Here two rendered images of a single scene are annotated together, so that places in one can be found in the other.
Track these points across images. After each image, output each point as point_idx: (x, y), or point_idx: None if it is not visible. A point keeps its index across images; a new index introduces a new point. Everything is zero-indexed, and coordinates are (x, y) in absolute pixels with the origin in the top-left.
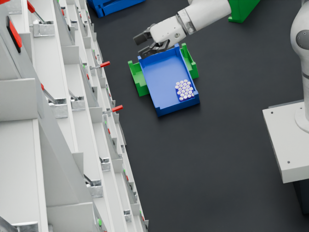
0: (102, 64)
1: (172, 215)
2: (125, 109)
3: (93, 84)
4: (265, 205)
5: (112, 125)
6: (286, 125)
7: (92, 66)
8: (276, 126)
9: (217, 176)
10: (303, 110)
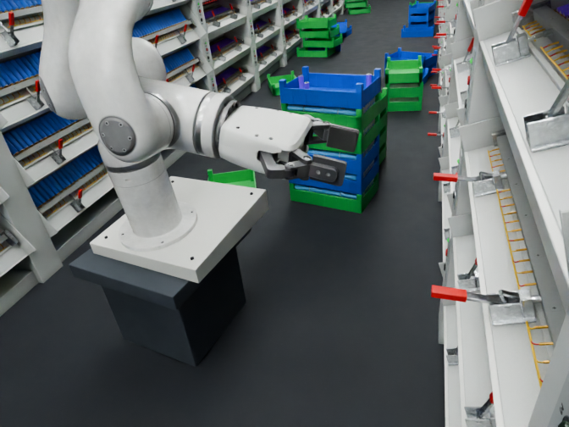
0: (458, 292)
1: (394, 385)
2: None
3: (483, 52)
4: (271, 331)
5: (467, 379)
6: (202, 233)
7: (500, 352)
8: (212, 237)
9: (290, 412)
10: (165, 237)
